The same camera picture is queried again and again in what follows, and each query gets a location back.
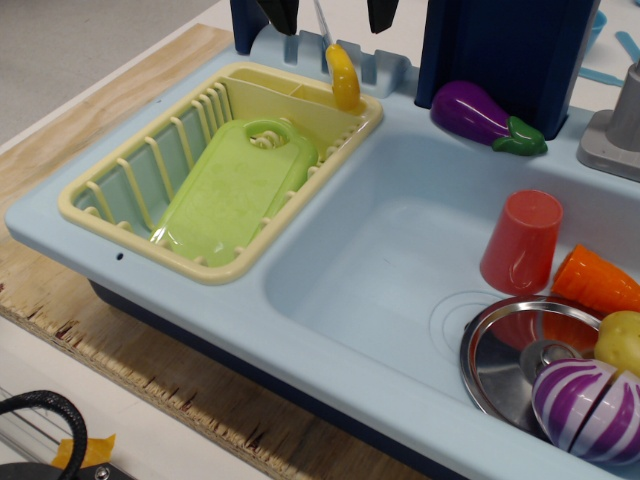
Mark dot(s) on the dark blue sink back panel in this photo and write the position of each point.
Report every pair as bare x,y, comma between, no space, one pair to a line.
525,54

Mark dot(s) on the silver metal pot lid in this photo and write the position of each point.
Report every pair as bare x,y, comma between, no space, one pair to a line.
507,345

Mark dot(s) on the cream dish drying rack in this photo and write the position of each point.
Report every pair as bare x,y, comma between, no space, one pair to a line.
123,197

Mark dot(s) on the purple striped toy onion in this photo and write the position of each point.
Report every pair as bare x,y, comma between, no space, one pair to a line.
589,410

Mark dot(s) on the purple toy eggplant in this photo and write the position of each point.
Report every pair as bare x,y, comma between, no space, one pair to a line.
467,110

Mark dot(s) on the grey toy faucet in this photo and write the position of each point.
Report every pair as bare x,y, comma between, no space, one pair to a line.
610,142

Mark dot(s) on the light blue toy sink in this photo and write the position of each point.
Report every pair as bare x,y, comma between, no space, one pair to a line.
359,306

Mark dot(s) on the light blue toy spatula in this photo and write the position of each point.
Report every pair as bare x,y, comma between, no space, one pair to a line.
630,46

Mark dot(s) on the wooden base board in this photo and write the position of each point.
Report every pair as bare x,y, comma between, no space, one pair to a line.
174,413

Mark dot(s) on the red plastic cup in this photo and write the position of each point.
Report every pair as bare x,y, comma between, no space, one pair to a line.
519,255

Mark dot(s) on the yellow handled toy knife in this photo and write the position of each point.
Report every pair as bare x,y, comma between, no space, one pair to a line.
344,80

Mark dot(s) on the orange toy carrot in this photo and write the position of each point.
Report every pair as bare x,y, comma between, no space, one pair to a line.
586,278

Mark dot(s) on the dark metal bracket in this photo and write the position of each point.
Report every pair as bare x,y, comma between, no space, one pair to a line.
37,471

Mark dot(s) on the yellow toy potato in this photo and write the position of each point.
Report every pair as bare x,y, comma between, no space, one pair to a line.
618,341

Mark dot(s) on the yellow tape piece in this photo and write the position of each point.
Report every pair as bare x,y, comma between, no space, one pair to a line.
98,451

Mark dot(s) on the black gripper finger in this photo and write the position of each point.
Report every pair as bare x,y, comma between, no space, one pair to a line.
381,14
282,14

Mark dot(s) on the green plastic cutting board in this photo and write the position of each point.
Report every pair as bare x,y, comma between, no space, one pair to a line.
242,177

